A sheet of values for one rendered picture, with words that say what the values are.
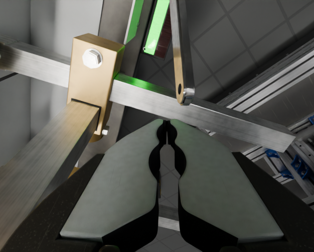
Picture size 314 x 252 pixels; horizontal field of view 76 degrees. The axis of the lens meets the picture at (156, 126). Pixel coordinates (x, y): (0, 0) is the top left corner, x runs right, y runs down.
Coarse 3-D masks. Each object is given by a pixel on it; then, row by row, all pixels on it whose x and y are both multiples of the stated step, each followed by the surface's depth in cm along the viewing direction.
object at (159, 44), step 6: (168, 12) 33; (168, 18) 34; (168, 24) 34; (162, 30) 34; (168, 30) 34; (162, 36) 35; (168, 36) 35; (162, 42) 35; (168, 42) 35; (156, 48) 36; (162, 48) 36; (156, 54) 36; (162, 54) 36
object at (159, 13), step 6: (162, 0) 32; (168, 0) 32; (156, 6) 33; (162, 6) 33; (156, 12) 33; (162, 12) 33; (156, 18) 34; (162, 18) 34; (156, 24) 34; (150, 30) 35; (156, 30) 35; (150, 36) 35; (156, 36) 35; (150, 42) 36; (156, 42) 36; (150, 48) 36
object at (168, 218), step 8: (0, 168) 38; (160, 208) 42; (168, 208) 42; (176, 208) 43; (160, 216) 40; (168, 216) 40; (176, 216) 41; (160, 224) 41; (168, 224) 41; (176, 224) 41
